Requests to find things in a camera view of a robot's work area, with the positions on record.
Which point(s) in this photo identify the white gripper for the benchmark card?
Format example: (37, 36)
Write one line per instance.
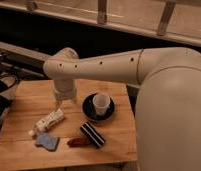
(64, 90)

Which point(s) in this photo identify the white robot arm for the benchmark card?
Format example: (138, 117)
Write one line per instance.
(168, 106)

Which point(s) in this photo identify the white ceramic cup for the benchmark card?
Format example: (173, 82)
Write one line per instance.
(101, 103)

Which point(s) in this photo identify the black white striped block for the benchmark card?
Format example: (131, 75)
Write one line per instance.
(93, 135)

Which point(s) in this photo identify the red brown small object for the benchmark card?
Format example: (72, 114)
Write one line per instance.
(78, 142)

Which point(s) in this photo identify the black saucer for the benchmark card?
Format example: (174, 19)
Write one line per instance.
(89, 109)

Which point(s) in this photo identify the white tube with cap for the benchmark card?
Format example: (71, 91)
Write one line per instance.
(47, 122)

